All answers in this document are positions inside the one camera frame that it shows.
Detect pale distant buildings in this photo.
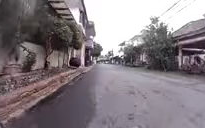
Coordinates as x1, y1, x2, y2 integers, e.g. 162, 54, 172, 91
117, 29, 150, 65

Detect house with tiled roof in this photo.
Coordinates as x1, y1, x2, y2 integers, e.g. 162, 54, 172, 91
171, 9, 205, 74

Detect white multi-storey building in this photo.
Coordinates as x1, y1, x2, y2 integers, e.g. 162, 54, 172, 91
47, 0, 97, 68

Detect large leafy green tree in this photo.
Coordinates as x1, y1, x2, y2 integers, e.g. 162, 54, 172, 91
122, 16, 178, 72

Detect overhead wires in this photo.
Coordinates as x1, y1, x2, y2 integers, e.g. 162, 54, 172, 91
159, 0, 198, 18

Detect dark round bush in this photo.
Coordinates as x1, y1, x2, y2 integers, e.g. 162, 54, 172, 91
69, 57, 82, 68

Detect grey asphalt road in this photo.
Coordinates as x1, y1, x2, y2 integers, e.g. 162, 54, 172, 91
5, 63, 205, 128

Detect row of trees and bushes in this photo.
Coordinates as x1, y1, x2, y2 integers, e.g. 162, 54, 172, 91
0, 0, 86, 73

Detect white garden wall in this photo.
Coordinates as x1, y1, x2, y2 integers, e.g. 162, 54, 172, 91
0, 41, 78, 75

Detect small dark green tree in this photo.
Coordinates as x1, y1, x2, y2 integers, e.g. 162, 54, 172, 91
91, 41, 104, 62

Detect brick-edged soil verge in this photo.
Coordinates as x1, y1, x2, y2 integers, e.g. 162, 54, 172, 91
0, 64, 96, 127

